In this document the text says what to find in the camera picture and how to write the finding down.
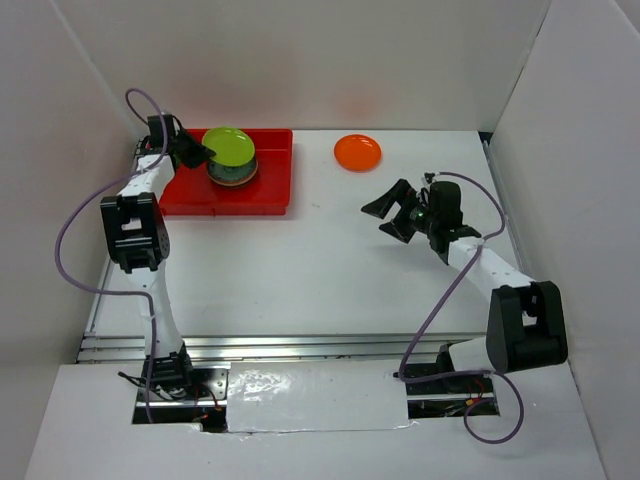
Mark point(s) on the white foil cover plate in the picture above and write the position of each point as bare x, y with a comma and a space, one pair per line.
315, 396

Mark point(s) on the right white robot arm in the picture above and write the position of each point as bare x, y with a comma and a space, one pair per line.
525, 325

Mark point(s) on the blue white patterned plate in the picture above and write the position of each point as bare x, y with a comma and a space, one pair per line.
218, 171

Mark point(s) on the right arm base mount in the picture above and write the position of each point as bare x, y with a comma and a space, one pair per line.
451, 397

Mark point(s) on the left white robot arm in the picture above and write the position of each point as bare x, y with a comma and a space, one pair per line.
138, 242

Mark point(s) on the green plate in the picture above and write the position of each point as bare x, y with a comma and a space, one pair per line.
231, 147

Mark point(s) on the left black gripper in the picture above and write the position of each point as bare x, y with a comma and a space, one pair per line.
200, 153

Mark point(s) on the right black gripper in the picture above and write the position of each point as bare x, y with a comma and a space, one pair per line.
383, 205

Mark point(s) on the orange plate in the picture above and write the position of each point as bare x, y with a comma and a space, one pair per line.
357, 153
231, 185

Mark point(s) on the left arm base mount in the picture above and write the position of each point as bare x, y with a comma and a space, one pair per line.
203, 403

